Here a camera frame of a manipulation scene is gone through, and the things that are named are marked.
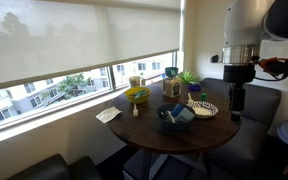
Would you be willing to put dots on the yellow bowl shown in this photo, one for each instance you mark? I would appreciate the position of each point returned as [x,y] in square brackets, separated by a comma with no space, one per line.
[137,95]

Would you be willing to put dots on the blue block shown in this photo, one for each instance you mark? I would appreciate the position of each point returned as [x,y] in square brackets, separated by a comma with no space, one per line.
[182,113]

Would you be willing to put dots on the wooden spoon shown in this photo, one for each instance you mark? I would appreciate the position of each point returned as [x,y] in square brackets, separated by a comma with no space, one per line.
[190,100]

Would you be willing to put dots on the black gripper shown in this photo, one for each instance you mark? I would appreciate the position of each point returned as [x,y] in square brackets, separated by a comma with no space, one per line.
[237,76]

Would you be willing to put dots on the black leather seat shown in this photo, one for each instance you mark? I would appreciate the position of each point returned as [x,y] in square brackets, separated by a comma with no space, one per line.
[56,168]

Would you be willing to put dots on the beige mug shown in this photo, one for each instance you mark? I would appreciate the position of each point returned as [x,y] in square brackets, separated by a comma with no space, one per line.
[136,81]

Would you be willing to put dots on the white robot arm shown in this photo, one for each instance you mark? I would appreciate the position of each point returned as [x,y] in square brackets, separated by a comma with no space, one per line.
[247,23]

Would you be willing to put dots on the white roller window blind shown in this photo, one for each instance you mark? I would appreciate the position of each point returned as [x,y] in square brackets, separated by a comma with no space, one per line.
[40,39]

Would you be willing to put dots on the patterned blue white plate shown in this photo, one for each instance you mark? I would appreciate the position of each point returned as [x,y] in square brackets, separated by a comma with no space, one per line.
[203,110]

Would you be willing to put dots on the round dark wooden table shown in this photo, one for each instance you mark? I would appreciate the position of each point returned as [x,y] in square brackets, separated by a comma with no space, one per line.
[189,144]

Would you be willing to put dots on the dark blue bowl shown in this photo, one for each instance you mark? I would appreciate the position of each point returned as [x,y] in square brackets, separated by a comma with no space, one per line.
[168,122]

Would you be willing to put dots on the white paper napkin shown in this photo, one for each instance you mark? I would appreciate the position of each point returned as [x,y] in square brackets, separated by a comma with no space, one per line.
[108,114]

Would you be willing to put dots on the white jar teal lid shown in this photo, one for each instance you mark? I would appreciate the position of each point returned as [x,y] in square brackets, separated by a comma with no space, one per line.
[171,82]

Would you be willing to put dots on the small green cup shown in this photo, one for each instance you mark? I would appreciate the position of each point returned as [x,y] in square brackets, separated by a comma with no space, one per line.
[203,97]

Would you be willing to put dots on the green potted plant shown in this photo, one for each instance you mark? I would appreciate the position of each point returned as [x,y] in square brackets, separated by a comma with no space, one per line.
[191,80]

